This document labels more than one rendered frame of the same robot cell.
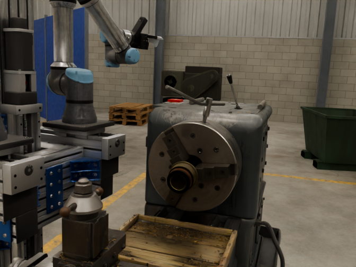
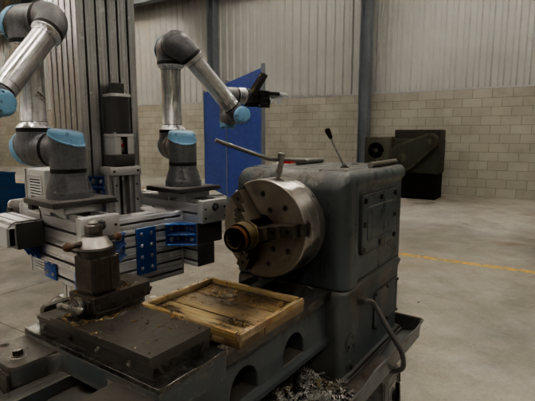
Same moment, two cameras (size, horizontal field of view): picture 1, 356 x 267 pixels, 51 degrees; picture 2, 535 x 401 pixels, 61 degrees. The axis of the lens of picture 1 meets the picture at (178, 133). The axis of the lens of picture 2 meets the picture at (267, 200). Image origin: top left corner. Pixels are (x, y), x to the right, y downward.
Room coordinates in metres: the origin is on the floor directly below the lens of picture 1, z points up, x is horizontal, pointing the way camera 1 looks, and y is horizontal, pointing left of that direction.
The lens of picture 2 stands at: (-0.11, -0.49, 1.37)
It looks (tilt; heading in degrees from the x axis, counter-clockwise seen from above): 8 degrees down; 18
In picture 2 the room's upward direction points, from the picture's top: straight up
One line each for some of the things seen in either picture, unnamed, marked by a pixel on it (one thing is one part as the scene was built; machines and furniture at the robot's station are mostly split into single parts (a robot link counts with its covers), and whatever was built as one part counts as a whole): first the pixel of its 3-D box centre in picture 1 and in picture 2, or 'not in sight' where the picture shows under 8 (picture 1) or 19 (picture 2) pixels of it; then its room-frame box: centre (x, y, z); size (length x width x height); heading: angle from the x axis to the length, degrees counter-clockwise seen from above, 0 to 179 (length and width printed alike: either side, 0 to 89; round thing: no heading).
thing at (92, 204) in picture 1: (83, 201); (94, 241); (0.73, 0.19, 1.13); 0.08 x 0.08 x 0.03
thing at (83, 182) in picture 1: (83, 185); (93, 227); (0.73, 0.19, 1.17); 0.04 x 0.04 x 0.03
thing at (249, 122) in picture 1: (213, 148); (324, 214); (1.66, -0.16, 1.06); 0.59 x 0.48 x 0.39; 163
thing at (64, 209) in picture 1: (68, 210); (72, 246); (0.68, 0.20, 1.13); 0.04 x 0.02 x 0.02; 163
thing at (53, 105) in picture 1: (46, 74); (227, 146); (7.60, 2.72, 1.18); 4.12 x 0.80 x 2.35; 37
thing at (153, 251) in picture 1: (170, 246); (223, 306); (1.04, 0.01, 0.89); 0.36 x 0.30 x 0.04; 73
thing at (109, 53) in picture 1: (114, 56); (228, 116); (1.89, 0.34, 1.46); 0.11 x 0.08 x 0.11; 46
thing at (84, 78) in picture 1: (78, 83); (181, 145); (1.62, 0.44, 1.33); 0.13 x 0.12 x 0.14; 46
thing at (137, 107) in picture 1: (132, 113); not in sight; (9.47, 1.20, 0.22); 1.25 x 0.86 x 0.44; 168
